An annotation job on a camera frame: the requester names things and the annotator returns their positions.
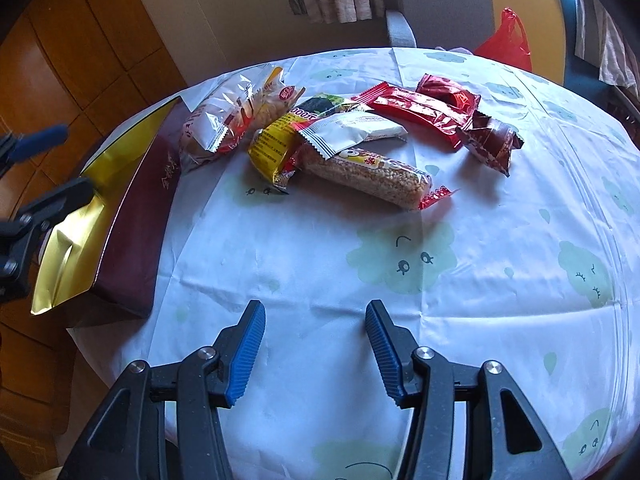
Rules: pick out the white snack packet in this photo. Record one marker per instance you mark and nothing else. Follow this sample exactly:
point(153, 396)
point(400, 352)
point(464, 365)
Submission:
point(360, 130)

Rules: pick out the red plastic bag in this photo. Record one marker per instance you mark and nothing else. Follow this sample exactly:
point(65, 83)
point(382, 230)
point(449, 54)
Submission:
point(507, 40)

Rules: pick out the clear snack packet red label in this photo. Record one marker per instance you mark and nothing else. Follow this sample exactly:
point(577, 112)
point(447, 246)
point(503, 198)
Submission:
point(270, 102)

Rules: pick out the clear bread packet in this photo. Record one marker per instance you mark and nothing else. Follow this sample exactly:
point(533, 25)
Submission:
point(215, 115)

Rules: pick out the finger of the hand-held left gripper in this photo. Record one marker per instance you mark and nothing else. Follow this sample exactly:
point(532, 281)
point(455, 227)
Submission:
point(55, 202)
point(45, 137)

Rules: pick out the maroon gift box gold interior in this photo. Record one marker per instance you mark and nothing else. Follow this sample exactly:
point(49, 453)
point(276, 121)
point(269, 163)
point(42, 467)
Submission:
point(140, 220)

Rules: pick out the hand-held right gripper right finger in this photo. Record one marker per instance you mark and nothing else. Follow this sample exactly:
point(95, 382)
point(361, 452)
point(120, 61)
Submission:
point(385, 355)

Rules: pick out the pink plastic bag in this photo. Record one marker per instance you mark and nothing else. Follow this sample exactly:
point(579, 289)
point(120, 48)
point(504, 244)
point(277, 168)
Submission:
point(460, 50)

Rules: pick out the puffed rice bar packet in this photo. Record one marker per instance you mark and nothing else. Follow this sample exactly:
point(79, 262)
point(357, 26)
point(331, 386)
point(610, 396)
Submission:
point(370, 177)

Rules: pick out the white tablecloth green cloud print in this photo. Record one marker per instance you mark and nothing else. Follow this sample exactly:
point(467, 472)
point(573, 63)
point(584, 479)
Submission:
point(300, 260)

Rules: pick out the dark red foil snack packet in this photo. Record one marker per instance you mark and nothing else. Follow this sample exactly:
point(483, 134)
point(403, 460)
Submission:
point(490, 142)

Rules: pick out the yellow black sesame snack packet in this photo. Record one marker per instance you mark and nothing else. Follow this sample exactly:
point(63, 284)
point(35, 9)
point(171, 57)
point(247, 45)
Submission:
point(275, 145)

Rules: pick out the small red snack packet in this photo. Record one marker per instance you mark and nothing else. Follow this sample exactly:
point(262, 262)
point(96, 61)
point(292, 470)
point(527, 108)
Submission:
point(450, 92)

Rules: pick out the long red snack packet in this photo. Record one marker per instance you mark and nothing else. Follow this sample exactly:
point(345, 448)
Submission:
point(410, 107)

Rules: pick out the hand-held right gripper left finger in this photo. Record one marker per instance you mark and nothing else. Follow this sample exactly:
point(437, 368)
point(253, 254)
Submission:
point(247, 355)

